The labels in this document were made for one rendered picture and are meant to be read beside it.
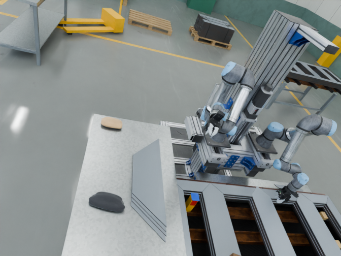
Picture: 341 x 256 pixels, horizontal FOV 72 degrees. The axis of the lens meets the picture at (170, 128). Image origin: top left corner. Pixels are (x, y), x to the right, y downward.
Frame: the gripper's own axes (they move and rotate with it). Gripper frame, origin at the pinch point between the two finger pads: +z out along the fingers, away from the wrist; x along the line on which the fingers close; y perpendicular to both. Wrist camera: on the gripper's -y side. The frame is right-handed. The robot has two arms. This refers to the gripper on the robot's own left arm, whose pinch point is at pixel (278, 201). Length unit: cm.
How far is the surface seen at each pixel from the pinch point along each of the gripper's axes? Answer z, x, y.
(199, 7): 75, -917, -141
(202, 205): 3, 7, 69
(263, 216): 0.8, 13.7, 20.5
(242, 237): 19.3, 22.4, 31.9
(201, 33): 64, -573, -76
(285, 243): 0.8, 32.9, 10.2
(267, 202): 0.8, 1.1, 11.4
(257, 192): 0.7, -7.6, 17.4
